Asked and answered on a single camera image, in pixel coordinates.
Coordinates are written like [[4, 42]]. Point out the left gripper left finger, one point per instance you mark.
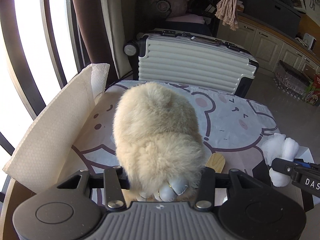
[[114, 181]]

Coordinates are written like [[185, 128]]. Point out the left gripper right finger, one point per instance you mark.
[[206, 192]]

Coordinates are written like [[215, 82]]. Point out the oval wooden block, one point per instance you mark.
[[216, 162]]

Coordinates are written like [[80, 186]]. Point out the beige plush bunny toy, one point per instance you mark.
[[158, 143]]

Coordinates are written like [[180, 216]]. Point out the white cardboard box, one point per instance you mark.
[[305, 154]]

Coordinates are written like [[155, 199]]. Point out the black cardboard box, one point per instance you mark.
[[262, 203]]

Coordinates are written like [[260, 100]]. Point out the red green snack box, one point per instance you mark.
[[312, 95]]

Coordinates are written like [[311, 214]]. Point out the bear print bed sheet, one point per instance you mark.
[[230, 125]]

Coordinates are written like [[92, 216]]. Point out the white paper towel sheet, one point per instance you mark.
[[39, 158]]

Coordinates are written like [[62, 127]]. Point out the pack of water bottles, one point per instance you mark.
[[290, 80]]

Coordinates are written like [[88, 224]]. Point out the cream kitchen cabinets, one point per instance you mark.
[[268, 45]]

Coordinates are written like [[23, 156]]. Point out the white toaster appliance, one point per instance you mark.
[[309, 40]]

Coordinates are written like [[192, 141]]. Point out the cream ribbed suitcase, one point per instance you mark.
[[193, 59]]

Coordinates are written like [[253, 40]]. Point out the pink mop head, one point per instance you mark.
[[227, 13]]

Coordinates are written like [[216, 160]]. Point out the pink plush pillow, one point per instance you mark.
[[168, 8]]

